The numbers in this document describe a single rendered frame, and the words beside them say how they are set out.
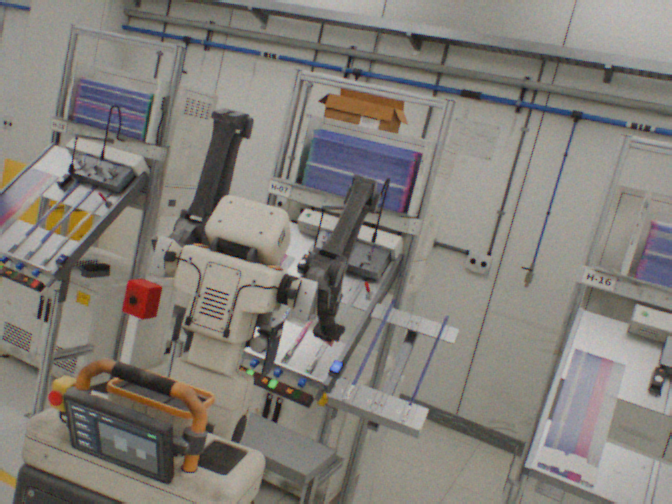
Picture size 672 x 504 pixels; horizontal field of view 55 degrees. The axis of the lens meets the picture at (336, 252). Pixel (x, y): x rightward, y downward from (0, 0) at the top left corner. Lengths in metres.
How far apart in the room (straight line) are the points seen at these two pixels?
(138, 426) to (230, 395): 0.47
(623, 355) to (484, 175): 1.93
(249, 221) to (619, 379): 1.47
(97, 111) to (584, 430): 2.80
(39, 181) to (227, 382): 2.19
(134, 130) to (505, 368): 2.64
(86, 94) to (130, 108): 0.31
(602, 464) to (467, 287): 2.10
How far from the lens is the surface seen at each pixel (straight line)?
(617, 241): 2.84
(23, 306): 3.94
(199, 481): 1.55
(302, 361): 2.58
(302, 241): 2.98
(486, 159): 4.25
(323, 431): 2.58
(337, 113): 3.33
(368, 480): 2.66
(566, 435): 2.43
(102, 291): 3.54
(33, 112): 5.61
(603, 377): 2.57
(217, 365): 1.86
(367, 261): 2.76
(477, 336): 4.31
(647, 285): 2.69
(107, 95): 3.71
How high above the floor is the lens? 1.58
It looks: 9 degrees down
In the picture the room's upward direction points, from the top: 14 degrees clockwise
